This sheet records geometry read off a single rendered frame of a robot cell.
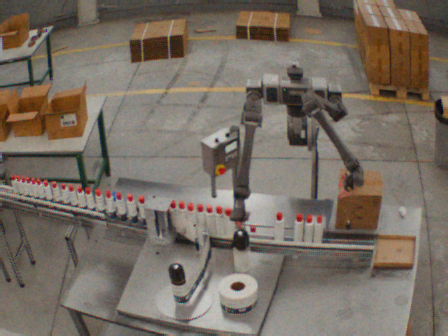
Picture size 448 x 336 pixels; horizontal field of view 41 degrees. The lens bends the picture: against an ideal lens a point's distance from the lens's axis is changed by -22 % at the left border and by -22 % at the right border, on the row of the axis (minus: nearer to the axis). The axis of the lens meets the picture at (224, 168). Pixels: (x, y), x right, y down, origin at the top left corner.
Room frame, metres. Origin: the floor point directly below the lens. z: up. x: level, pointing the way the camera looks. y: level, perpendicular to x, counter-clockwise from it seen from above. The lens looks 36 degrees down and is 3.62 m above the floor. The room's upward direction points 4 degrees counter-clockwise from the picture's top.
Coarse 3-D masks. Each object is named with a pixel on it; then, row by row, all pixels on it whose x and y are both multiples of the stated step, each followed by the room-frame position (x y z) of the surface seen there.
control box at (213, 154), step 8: (208, 136) 3.20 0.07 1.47; (216, 136) 3.19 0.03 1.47; (224, 136) 3.19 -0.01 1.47; (232, 136) 3.18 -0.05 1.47; (208, 144) 3.13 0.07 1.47; (216, 144) 3.12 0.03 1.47; (224, 144) 3.14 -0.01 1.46; (208, 152) 3.12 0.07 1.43; (216, 152) 3.10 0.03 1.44; (224, 152) 3.13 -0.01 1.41; (208, 160) 3.12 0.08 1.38; (216, 160) 3.10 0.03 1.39; (224, 160) 3.13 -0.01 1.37; (232, 160) 3.16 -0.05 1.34; (208, 168) 3.13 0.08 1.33; (216, 168) 3.10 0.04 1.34; (216, 176) 3.09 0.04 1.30
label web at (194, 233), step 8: (176, 216) 3.10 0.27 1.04; (176, 224) 3.11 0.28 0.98; (184, 224) 3.06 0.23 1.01; (192, 224) 3.01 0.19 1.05; (192, 232) 3.02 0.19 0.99; (200, 232) 2.98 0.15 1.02; (192, 240) 3.03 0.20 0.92; (200, 240) 2.98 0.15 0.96; (208, 240) 2.89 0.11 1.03; (208, 248) 2.88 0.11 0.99; (208, 256) 2.86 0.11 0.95
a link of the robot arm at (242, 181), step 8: (248, 128) 3.12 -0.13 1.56; (256, 128) 3.12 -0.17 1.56; (248, 136) 3.10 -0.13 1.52; (248, 144) 3.08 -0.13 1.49; (248, 152) 3.06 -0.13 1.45; (248, 160) 3.05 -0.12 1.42; (240, 168) 3.04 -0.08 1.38; (248, 168) 3.03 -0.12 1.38; (240, 176) 3.02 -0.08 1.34; (248, 176) 3.02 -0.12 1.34; (240, 184) 3.00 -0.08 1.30; (248, 184) 3.00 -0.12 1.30; (240, 192) 2.98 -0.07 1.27
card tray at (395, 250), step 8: (384, 240) 2.92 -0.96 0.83; (392, 240) 2.90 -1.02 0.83; (400, 240) 2.89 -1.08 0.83; (408, 240) 2.87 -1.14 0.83; (376, 248) 2.86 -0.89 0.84; (384, 248) 2.84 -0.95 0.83; (392, 248) 2.83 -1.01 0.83; (400, 248) 2.81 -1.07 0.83; (408, 248) 2.80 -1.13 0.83; (376, 256) 2.79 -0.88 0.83; (384, 256) 2.77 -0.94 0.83; (392, 256) 2.76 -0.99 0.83; (400, 256) 2.74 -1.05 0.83; (408, 256) 2.72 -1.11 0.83; (376, 264) 2.70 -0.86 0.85; (384, 264) 2.68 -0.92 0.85; (392, 264) 2.66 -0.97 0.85; (400, 264) 2.65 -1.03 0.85; (408, 264) 2.63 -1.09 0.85
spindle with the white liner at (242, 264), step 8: (240, 232) 2.78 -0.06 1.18; (240, 240) 2.74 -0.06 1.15; (248, 240) 2.76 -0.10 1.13; (240, 248) 2.74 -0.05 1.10; (248, 248) 2.77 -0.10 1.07; (240, 256) 2.74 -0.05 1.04; (248, 256) 2.75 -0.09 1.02; (240, 264) 2.74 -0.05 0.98; (248, 264) 2.75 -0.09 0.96; (240, 272) 2.74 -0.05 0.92; (248, 272) 2.75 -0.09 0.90
